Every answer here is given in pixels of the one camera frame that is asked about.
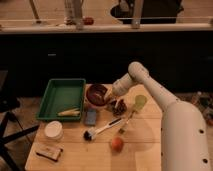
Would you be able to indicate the metal cup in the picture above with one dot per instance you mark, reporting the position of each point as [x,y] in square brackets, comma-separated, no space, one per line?
[111,105]

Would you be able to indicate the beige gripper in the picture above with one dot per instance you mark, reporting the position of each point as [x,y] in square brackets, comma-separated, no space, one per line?
[109,96]

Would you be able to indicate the yellow green plastic cup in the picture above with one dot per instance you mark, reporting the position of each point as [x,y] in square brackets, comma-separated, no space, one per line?
[140,101]

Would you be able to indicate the orange fruit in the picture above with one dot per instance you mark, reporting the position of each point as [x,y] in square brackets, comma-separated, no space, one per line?
[117,144]

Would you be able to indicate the wooden block with label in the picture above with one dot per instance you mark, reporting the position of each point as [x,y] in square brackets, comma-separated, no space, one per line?
[49,152]

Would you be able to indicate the brown pine cone object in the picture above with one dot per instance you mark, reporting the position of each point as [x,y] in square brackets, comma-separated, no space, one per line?
[119,107]

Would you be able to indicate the small green handled tool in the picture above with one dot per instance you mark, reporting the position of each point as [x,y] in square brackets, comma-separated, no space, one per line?
[123,128]

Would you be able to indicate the white handled brush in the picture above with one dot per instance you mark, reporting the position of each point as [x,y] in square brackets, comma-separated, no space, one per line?
[91,133]

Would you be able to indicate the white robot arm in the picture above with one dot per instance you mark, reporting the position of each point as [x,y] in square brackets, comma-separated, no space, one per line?
[184,145]

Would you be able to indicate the red object on shelf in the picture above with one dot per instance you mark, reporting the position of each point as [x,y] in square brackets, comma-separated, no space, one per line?
[88,21]

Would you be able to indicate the green plastic tray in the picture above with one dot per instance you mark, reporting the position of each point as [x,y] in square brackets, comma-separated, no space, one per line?
[61,95]

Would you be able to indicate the dark red bowl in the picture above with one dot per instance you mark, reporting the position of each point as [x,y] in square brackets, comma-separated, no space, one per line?
[95,94]

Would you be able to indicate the pale corn cob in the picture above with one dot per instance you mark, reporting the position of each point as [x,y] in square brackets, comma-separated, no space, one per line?
[71,112]

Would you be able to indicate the blue sponge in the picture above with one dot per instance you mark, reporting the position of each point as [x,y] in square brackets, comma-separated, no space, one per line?
[90,118]

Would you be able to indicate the white round lidded container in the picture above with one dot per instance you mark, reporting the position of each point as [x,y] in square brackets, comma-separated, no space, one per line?
[54,130]

